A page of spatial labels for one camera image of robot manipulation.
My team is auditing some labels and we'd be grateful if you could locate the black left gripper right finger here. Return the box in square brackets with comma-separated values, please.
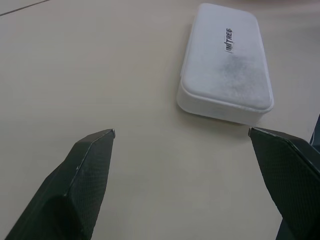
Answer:
[247, 126, 320, 240]

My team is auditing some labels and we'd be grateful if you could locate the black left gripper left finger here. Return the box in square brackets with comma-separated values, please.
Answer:
[4, 128, 116, 240]

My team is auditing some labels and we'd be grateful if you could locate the white rectangular case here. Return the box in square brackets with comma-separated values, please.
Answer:
[176, 2, 275, 125]

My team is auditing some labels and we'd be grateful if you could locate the dark blue fabric piece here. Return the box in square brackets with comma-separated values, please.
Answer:
[309, 113, 320, 152]

